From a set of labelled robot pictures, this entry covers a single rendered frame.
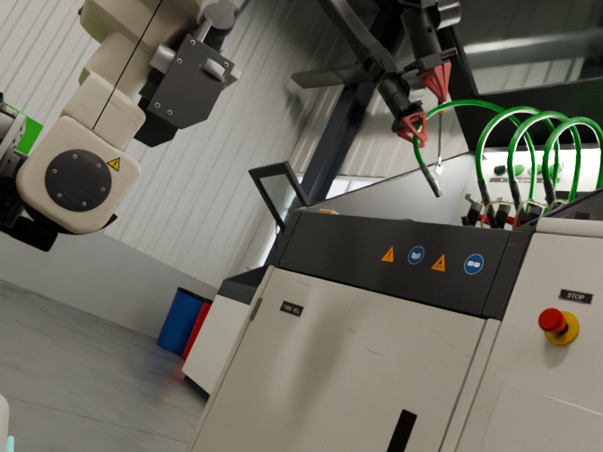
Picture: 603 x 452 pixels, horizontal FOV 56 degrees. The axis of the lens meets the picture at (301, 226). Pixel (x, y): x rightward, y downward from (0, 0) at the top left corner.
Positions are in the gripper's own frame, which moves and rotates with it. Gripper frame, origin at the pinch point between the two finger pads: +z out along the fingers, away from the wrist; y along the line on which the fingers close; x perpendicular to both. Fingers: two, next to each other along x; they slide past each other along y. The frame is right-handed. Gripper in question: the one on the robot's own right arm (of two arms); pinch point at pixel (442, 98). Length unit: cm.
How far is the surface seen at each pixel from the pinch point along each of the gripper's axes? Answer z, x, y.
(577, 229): 27.6, -34.8, -10.8
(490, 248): 28.2, -21.3, -17.2
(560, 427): 49, -42, -31
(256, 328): 36, 33, -49
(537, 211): 30.5, -3.3, 11.3
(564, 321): 37, -40, -23
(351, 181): 39, 605, 274
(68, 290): 40, 677, -115
